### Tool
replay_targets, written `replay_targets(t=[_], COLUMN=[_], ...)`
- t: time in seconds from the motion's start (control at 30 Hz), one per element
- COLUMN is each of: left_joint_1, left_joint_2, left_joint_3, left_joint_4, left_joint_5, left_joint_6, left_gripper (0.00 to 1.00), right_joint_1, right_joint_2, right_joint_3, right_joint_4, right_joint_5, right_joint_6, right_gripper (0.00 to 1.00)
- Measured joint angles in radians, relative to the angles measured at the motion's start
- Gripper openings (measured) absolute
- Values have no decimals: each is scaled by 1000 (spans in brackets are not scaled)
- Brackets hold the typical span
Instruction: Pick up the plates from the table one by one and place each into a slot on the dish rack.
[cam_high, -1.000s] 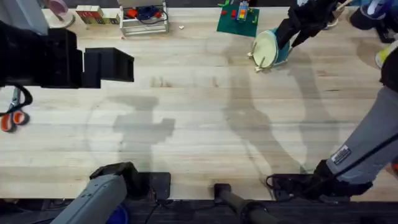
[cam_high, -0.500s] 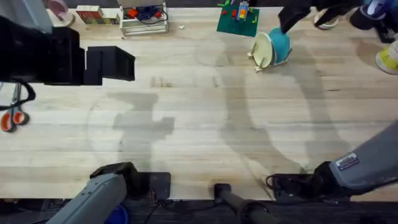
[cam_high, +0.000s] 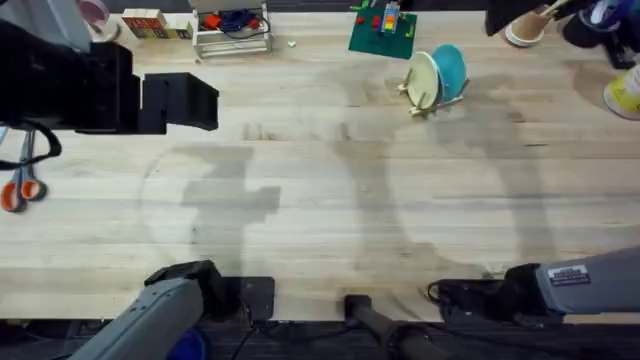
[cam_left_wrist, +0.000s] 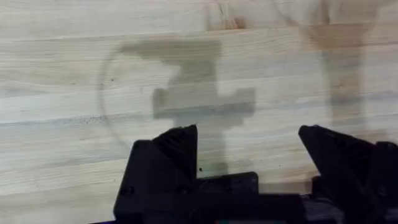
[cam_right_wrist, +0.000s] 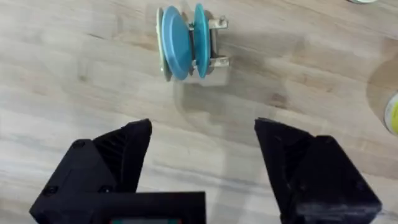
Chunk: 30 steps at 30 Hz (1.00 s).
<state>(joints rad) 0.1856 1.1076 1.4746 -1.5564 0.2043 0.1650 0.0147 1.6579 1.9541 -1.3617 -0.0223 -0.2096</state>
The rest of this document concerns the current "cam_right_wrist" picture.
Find small wooden peg rack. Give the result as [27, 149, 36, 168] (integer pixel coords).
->
[174, 15, 231, 87]

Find teal plate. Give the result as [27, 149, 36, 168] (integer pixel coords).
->
[193, 2, 211, 79]

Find blue plate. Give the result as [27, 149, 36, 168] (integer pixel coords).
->
[160, 5, 193, 81]

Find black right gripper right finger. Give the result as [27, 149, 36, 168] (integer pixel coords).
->
[254, 117, 383, 224]

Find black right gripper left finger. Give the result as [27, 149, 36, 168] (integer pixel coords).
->
[29, 118, 153, 224]

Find yellow plate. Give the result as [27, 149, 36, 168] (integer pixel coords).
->
[383, 91, 398, 136]

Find pale green plate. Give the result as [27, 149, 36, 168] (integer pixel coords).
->
[155, 7, 172, 82]

